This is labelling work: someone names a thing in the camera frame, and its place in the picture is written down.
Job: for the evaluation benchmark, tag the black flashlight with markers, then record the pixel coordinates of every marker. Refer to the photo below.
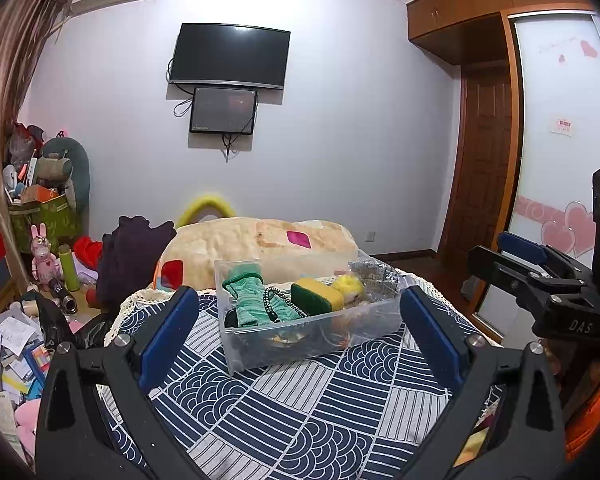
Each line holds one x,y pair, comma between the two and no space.
62,297

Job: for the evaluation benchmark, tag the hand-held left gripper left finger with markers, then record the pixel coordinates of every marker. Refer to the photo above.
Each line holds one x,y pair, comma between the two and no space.
169,332

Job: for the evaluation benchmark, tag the wall-mounted black television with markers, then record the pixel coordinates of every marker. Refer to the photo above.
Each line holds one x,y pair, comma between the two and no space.
229,55

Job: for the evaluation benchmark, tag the brown wooden door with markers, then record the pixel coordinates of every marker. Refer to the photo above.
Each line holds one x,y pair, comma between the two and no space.
480,165

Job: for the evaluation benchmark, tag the dark purple cloth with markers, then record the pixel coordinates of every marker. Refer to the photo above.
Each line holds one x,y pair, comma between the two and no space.
130,260

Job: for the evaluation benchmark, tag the yellow plush ball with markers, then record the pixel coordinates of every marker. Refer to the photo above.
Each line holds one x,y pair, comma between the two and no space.
349,286

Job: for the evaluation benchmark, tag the green and yellow sponge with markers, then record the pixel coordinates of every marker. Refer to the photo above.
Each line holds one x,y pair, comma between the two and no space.
317,295

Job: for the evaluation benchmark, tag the beige patchwork blanket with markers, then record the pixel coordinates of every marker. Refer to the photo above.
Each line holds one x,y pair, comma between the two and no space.
240,245

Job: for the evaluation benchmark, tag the red plush toy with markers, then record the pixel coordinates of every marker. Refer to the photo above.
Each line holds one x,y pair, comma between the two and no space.
89,250

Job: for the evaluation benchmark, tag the green knitted glove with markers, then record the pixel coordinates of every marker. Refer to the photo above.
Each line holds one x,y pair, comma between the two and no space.
250,300

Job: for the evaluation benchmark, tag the wooden wardrobe with white door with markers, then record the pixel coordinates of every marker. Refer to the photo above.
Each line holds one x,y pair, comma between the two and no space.
555,90

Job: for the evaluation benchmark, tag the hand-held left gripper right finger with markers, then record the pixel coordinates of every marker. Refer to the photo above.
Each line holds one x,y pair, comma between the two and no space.
432,332

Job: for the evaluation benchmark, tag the grey plush toy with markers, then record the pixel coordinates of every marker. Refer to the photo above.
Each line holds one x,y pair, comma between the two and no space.
77,165

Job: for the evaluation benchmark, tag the blue patterned tablecloth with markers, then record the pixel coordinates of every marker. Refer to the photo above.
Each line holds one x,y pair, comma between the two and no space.
290,420

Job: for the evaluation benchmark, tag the small black wall monitor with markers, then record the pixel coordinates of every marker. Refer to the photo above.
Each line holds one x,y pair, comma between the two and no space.
223,110

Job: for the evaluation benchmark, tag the silver mesh scrubber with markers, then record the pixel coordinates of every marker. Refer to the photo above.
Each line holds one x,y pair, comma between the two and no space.
377,275

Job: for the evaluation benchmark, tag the pink rabbit figure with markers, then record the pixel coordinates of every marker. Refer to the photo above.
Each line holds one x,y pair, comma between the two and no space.
43,260

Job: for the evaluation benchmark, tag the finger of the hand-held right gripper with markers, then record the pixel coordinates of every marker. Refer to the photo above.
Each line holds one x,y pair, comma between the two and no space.
522,246
505,280

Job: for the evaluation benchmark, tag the pile of papers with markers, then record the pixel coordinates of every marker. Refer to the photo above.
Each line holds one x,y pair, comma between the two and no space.
15,350

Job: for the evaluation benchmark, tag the pink plush toy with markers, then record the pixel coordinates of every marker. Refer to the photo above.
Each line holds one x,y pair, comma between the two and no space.
26,422

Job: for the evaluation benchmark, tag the green bottle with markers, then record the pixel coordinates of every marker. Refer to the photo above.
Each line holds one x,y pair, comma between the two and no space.
69,270

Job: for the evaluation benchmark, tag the clear plastic storage box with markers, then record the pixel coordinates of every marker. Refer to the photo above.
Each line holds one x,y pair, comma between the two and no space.
305,345

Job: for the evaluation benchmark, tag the striped brown curtain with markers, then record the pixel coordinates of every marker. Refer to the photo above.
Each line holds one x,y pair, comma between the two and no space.
5,85

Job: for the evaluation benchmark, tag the white wall socket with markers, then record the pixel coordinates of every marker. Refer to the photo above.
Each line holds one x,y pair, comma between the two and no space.
370,235

